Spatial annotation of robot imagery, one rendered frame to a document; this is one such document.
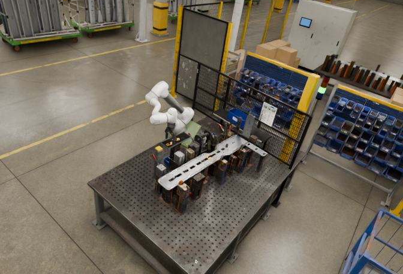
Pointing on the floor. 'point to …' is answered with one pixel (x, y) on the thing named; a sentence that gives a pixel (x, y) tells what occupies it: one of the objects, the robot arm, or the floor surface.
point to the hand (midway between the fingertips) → (170, 140)
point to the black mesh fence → (253, 116)
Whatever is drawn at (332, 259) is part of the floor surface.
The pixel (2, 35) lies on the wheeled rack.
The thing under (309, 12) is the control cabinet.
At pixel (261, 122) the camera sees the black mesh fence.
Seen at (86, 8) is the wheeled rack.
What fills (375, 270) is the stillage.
